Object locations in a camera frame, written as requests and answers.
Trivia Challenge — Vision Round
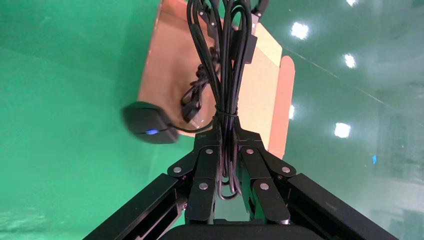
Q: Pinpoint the black mouse cable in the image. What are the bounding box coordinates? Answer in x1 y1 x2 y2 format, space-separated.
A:
170 0 259 201

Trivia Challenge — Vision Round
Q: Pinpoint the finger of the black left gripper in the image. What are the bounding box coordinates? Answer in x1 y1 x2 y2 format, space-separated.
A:
197 8 220 41
250 0 270 19

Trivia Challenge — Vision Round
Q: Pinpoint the open brown cardboard box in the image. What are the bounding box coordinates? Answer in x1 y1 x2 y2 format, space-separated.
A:
137 0 296 160

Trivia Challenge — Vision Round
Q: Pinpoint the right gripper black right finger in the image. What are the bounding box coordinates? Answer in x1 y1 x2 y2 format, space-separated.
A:
233 117 400 240

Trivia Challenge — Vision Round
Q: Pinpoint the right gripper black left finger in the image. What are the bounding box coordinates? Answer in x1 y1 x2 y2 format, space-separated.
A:
82 115 221 240

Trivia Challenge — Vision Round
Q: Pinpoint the black twisted USB cable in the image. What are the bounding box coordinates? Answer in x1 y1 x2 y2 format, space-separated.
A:
180 46 221 130

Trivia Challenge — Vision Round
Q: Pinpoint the black computer mouse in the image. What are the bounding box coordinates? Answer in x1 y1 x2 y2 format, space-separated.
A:
121 101 180 145

